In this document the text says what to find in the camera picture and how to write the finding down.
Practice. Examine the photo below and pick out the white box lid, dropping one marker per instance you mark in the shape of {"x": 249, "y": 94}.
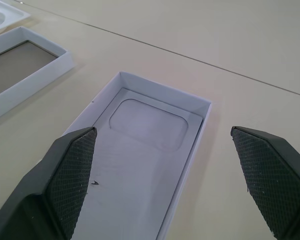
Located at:
{"x": 52, "y": 65}

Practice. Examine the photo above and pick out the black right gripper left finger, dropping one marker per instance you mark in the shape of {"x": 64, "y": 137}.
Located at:
{"x": 52, "y": 180}

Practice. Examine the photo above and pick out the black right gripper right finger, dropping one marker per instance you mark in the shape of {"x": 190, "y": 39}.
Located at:
{"x": 270, "y": 180}

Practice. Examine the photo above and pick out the white moulded insert tray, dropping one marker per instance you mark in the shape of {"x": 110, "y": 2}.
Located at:
{"x": 5, "y": 17}

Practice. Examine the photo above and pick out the white phone box base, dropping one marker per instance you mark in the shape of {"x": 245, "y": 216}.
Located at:
{"x": 150, "y": 160}

